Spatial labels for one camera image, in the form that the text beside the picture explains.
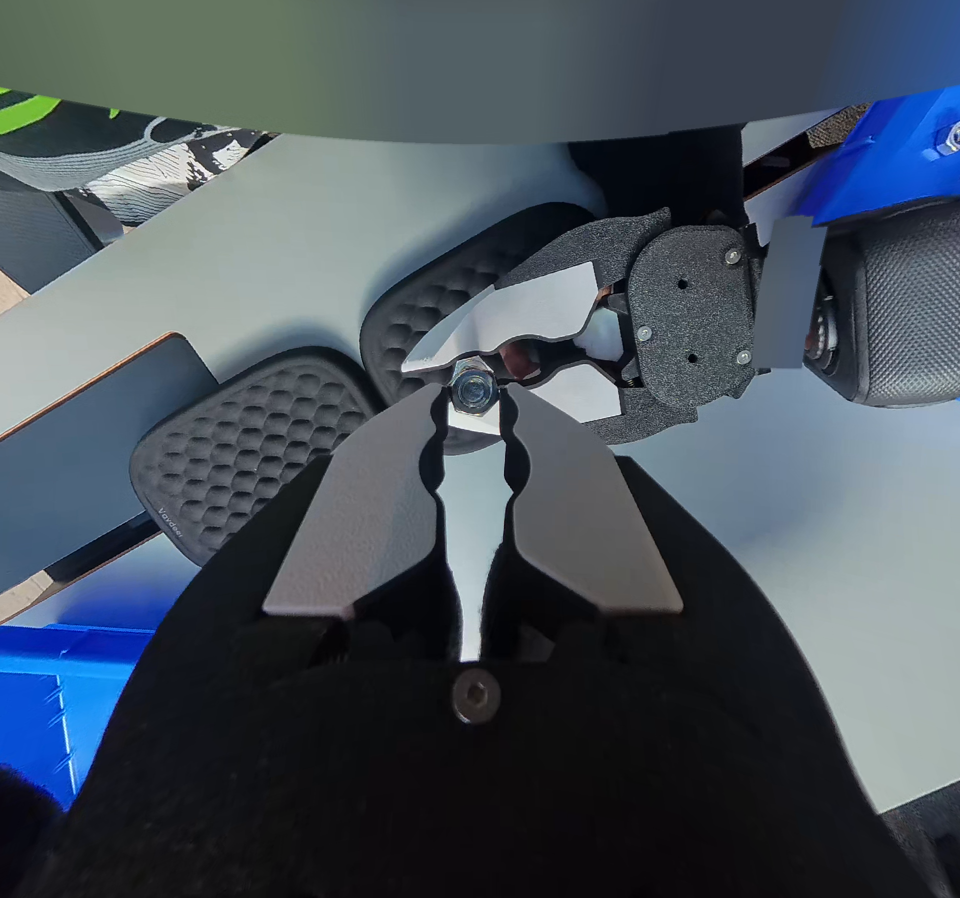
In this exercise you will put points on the blue plastic bin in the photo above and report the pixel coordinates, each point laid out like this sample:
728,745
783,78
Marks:
885,156
45,703

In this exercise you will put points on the person's left hand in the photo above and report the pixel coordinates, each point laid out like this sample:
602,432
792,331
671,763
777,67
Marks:
521,362

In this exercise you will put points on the black honeycomb wrist rest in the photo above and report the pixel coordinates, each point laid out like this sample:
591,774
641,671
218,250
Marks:
240,456
420,313

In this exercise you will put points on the person's patterned clothing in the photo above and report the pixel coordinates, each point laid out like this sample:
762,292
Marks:
150,171

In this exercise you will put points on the dark mesh chair seat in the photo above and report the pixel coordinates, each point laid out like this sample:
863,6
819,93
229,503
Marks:
45,238

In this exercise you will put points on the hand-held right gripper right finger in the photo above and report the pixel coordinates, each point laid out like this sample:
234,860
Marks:
585,531

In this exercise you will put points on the black green-print top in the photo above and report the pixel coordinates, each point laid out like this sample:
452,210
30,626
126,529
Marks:
90,126

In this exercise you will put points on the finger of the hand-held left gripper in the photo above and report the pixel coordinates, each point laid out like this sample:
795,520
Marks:
525,306
585,392

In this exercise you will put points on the silver hex nut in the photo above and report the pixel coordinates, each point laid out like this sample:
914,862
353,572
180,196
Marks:
457,396

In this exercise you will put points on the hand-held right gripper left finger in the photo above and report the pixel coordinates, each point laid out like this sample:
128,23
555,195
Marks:
360,523

